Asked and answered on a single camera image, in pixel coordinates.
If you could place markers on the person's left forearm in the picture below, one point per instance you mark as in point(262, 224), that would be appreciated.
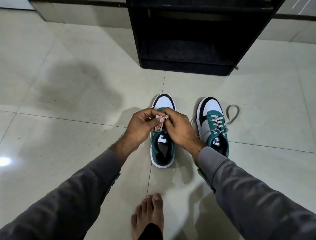
point(74, 192)

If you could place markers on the green white black sneaker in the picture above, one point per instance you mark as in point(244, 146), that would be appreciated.
point(209, 105)
point(163, 100)

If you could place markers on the black trouser leg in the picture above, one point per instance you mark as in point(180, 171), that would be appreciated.
point(151, 233)

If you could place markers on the beige shoelace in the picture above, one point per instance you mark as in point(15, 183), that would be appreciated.
point(158, 127)
point(217, 123)

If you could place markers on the person's right hand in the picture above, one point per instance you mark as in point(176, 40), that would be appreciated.
point(181, 131)

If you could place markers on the black shelf unit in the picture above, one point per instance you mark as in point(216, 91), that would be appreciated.
point(187, 53)

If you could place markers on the person's right thumb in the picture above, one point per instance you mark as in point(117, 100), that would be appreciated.
point(168, 124)

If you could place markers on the person's left hand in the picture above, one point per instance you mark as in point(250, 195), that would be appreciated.
point(138, 127)

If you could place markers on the person's bare foot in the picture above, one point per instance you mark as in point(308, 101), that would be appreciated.
point(149, 212)

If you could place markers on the person's left thumb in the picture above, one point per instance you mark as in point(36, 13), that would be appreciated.
point(156, 120)

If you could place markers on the person's right forearm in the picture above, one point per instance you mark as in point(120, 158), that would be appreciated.
point(249, 195)

